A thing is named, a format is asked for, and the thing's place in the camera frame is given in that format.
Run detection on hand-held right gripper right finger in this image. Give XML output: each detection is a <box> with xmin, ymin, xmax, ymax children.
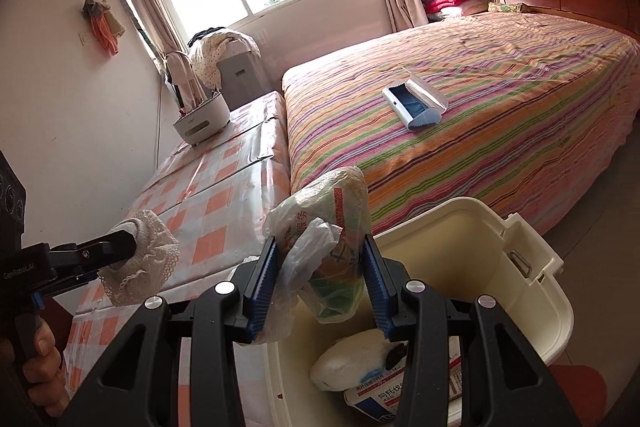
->
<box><xmin>361</xmin><ymin>232</ymin><xmax>583</xmax><ymax>427</ymax></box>

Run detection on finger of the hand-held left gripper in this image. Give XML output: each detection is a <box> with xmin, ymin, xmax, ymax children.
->
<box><xmin>47</xmin><ymin>229</ymin><xmax>138</xmax><ymax>270</ymax></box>
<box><xmin>46</xmin><ymin>268</ymin><xmax>101</xmax><ymax>297</ymax></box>

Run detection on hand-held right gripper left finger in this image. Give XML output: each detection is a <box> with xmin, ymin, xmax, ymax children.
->
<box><xmin>59</xmin><ymin>234</ymin><xmax>279</xmax><ymax>427</ymax></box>

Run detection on white fuzzy lace cloth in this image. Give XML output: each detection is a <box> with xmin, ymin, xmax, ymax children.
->
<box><xmin>96</xmin><ymin>208</ymin><xmax>181</xmax><ymax>307</ymax></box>

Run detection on white bun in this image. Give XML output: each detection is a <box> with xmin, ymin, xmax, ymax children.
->
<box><xmin>309</xmin><ymin>328</ymin><xmax>408</xmax><ymax>393</ymax></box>

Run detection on clear plastic bag with cup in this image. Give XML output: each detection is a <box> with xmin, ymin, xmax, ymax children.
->
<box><xmin>248</xmin><ymin>166</ymin><xmax>372</xmax><ymax>345</ymax></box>

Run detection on cream plastic bin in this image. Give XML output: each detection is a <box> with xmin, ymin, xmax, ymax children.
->
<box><xmin>227</xmin><ymin>197</ymin><xmax>576</xmax><ymax>427</ymax></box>

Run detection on white medicine box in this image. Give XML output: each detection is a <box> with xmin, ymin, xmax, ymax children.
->
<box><xmin>344</xmin><ymin>339</ymin><xmax>481</xmax><ymax>425</ymax></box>

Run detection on person's left hand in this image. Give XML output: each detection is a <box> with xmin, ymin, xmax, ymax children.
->
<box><xmin>0</xmin><ymin>322</ymin><xmax>68</xmax><ymax>418</ymax></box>

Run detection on bed with striped sheet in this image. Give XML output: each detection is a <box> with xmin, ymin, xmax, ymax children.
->
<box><xmin>281</xmin><ymin>9</ymin><xmax>640</xmax><ymax>240</ymax></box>

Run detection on white storage caddy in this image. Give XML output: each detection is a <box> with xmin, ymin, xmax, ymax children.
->
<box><xmin>172</xmin><ymin>89</ymin><xmax>232</xmax><ymax>145</ymax></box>

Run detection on white and blue bed brush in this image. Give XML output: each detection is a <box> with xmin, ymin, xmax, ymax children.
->
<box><xmin>382</xmin><ymin>77</ymin><xmax>451</xmax><ymax>132</ymax></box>

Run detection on grey cabinet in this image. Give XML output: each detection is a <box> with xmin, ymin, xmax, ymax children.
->
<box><xmin>217</xmin><ymin>49</ymin><xmax>273</xmax><ymax>112</ymax></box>

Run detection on red plastic stool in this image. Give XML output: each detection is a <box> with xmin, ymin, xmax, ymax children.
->
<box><xmin>545</xmin><ymin>364</ymin><xmax>608</xmax><ymax>415</ymax></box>

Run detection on pile of dotted clothes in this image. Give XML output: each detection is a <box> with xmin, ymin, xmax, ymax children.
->
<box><xmin>187</xmin><ymin>27</ymin><xmax>262</xmax><ymax>88</ymax></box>

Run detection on orange cloths on wall hook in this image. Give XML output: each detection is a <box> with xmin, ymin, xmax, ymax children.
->
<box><xmin>81</xmin><ymin>0</ymin><xmax>127</xmax><ymax>56</ymax></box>

